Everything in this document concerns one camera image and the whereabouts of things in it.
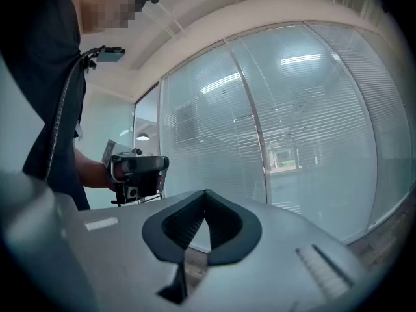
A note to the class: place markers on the grey metal window frame post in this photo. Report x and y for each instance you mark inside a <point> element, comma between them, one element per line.
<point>262,148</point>

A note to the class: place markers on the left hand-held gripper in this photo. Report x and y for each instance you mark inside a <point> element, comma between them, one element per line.
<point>143,182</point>

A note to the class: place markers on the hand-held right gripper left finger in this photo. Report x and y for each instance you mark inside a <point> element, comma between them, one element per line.
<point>130,255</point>

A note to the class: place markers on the frosted striped glass wall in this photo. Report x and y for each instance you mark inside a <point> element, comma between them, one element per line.
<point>208,125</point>

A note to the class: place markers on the black chest mount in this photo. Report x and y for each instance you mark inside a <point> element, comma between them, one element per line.
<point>87,60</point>

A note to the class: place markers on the person's black shirt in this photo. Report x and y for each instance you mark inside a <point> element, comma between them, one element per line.
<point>42,60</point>

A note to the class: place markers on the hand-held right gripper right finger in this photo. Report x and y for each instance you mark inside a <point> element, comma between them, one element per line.
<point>276,265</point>

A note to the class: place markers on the person's left forearm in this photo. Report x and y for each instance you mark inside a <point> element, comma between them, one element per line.
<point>92,171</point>

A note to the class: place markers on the black dome pendant lamp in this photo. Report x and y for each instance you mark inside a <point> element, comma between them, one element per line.
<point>143,137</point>

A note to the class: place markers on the black tablet with blue screen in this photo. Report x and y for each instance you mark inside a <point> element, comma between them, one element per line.
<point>110,55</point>

